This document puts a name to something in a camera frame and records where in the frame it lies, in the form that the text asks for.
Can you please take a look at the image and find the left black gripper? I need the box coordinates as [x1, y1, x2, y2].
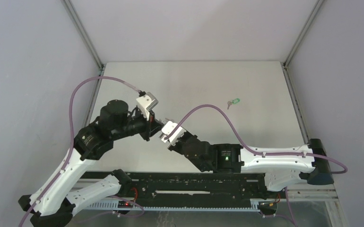
[113, 106, 166, 141]

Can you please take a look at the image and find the green capped key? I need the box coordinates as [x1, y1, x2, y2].
[227, 98, 240, 110]

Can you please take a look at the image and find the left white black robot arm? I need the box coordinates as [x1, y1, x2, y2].
[18, 95, 163, 227]

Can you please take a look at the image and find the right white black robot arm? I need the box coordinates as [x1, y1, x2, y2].
[161, 131, 334, 198]

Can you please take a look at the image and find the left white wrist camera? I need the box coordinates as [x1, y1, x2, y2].
[136, 91, 158, 121]

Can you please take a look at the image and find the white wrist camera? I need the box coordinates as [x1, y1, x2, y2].
[136, 91, 158, 121]
[160, 121, 186, 145]

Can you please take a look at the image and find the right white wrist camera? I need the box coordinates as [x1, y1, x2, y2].
[160, 121, 186, 145]

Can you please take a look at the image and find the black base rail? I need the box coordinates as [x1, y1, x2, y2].
[81, 171, 288, 209]

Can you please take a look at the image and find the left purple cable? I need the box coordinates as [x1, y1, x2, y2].
[18, 76, 142, 227]

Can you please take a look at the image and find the white slotted cable duct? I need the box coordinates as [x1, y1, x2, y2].
[84, 200, 259, 212]

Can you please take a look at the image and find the left aluminium frame post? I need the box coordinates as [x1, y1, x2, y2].
[61, 0, 104, 70]

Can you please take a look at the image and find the aluminium frame post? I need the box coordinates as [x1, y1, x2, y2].
[61, 0, 104, 70]
[283, 0, 326, 68]

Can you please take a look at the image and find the right aluminium frame post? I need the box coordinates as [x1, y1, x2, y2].
[283, 0, 326, 68]

